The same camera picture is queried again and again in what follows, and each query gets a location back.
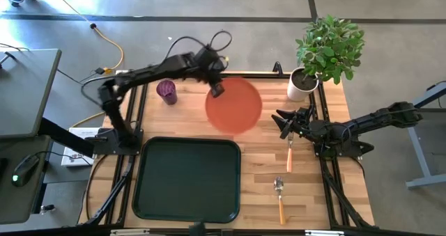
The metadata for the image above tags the green leafy plant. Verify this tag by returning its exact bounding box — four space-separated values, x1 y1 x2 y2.
295 15 366 86

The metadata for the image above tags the fork with orange handle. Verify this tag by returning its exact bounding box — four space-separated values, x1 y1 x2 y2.
286 131 295 174

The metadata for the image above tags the white cardboard box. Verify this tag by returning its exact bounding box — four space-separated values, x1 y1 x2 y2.
61 127 102 168

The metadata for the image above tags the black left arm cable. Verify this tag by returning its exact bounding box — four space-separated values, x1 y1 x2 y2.
163 29 233 61

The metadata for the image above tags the purple patterned cup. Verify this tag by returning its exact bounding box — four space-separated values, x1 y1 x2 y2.
155 79 178 106

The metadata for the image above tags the spoon with yellow handle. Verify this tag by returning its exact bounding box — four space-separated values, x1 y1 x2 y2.
273 175 287 226

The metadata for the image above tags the yellow floor cable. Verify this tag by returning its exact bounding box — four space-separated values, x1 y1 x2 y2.
45 0 125 75

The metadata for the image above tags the dark desk top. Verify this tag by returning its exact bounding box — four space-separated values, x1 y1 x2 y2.
0 134 53 226

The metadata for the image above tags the white textured plant pot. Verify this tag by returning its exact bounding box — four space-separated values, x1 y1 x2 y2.
286 67 320 102

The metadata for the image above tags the black computer mouse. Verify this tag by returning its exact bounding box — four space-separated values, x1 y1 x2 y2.
11 154 40 188

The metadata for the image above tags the dark green plastic tray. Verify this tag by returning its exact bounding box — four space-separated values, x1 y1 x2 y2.
131 136 242 225

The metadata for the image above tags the grey desk top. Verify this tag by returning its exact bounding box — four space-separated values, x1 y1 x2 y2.
0 48 63 140

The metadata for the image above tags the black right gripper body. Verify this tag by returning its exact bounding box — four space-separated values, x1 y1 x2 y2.
290 106 316 139

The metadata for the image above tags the orange round plate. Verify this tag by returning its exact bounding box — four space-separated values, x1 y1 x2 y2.
204 76 263 136

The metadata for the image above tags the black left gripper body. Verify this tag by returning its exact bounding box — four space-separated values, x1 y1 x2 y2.
194 46 228 87

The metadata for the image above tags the black aluminium table frame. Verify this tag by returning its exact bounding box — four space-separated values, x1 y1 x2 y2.
78 70 377 236

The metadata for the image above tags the grey metal stand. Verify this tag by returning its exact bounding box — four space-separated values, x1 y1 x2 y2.
405 81 446 190

